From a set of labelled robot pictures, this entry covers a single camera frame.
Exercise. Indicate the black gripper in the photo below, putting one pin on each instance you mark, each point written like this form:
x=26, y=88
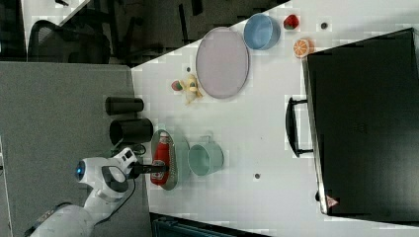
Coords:
x=137, y=169

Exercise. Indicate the red ketchup bottle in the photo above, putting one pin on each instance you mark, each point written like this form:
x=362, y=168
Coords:
x=161, y=158

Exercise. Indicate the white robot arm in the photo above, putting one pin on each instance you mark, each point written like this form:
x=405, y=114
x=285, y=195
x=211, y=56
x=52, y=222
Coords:
x=108, y=178

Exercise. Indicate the green strainer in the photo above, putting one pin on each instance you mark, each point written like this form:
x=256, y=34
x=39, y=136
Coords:
x=179, y=169

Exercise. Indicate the black bowl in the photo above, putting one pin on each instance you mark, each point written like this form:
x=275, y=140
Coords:
x=138, y=130

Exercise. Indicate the green mug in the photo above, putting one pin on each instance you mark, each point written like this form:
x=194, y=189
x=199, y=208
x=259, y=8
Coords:
x=205, y=157

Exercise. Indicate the black cup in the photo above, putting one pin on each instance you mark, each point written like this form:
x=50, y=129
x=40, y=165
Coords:
x=119, y=106

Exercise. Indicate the red toy strawberry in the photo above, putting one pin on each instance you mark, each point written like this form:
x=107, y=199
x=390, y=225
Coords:
x=291, y=22
x=177, y=86

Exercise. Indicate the yellow toy banana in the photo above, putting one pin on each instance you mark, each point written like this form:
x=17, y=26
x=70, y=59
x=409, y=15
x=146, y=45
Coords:
x=191, y=88

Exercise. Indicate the lavender round plate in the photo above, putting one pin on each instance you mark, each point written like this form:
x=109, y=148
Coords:
x=222, y=63

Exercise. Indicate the black office chair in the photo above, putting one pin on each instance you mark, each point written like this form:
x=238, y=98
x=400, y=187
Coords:
x=49, y=42

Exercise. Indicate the blue bowl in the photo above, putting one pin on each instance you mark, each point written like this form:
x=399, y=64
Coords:
x=261, y=32

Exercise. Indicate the toy orange half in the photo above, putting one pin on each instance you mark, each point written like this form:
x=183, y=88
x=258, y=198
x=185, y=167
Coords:
x=303, y=47

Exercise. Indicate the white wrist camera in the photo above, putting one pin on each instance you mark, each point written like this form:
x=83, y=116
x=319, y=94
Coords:
x=127, y=159

